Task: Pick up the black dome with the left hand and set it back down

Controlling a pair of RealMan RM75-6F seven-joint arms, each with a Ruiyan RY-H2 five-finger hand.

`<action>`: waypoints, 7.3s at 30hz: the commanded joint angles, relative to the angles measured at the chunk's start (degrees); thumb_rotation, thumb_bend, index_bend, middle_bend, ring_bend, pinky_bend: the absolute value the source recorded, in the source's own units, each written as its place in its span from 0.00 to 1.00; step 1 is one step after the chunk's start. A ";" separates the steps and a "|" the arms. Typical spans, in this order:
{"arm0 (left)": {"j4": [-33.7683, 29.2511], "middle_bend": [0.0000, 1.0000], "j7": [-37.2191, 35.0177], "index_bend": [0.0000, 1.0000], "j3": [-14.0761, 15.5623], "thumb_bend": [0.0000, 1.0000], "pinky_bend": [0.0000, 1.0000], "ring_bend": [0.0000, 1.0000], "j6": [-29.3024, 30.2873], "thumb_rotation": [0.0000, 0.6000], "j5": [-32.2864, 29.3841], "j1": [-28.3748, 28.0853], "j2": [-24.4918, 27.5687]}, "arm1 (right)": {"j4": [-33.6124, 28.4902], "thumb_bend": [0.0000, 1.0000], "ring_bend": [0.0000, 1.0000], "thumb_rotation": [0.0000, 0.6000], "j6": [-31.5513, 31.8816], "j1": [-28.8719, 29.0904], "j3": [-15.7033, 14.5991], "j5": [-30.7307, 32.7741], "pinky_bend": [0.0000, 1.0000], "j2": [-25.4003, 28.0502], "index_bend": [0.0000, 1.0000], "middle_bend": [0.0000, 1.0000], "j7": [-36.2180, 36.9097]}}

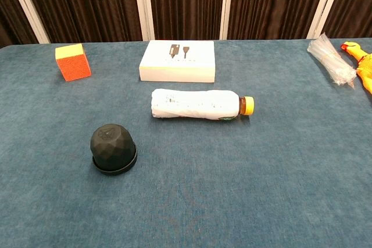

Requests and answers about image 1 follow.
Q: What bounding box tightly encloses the black dome-shaped object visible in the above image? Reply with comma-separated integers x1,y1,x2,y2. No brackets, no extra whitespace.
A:
89,123,138,177

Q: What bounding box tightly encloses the white-labelled bottle with yellow cap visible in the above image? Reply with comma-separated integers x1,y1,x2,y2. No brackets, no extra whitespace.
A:
151,88,255,122

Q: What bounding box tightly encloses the white flat printed box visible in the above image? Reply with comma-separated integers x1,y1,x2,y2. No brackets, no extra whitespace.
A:
138,39,216,84

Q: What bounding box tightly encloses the blue table cloth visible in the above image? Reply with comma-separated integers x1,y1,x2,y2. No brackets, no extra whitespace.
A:
0,38,372,248

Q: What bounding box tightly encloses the dark brown pleated curtain panel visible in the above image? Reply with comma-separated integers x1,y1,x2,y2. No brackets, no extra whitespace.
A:
17,0,144,44
319,0,372,39
227,0,331,40
145,0,227,41
0,0,40,49

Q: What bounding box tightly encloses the orange and yellow cube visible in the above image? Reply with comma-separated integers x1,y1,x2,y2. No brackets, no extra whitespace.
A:
55,43,92,82

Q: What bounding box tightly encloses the yellow rubber chicken toy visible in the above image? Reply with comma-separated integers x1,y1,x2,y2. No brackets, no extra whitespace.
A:
340,41,372,95

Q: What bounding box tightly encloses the white partition frame post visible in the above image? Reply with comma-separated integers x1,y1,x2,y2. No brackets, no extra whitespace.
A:
306,0,339,39
132,0,155,42
3,0,51,44
219,0,235,41

